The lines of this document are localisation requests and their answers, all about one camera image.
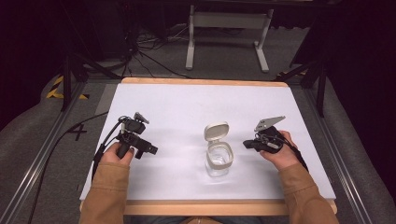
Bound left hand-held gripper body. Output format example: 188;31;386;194
115;111;151;160

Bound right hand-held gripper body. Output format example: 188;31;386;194
253;115;287;155

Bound person's right hand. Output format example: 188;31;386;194
259;130;301;172

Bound person's left hand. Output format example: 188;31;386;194
99;142;135;167

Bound clear glass jar white lid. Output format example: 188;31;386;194
203;121;235;178

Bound white table sheet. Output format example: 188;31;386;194
79;83;337;202

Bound black tripod stand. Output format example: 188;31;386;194
273;57;329;119
59;50;123;113

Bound yellow black floor tape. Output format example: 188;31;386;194
46;75;91;101

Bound white metal stand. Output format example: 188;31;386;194
185;4;275;75

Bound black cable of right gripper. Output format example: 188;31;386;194
278;133;310;173

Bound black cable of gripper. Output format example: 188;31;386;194
278;133;310;173
27;111;129;224

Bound metal floor rail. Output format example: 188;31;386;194
302;86;375;224
0;79;89;224

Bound black floor cables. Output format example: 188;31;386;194
121;22;194;80

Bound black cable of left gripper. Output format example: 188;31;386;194
27;111;129;224

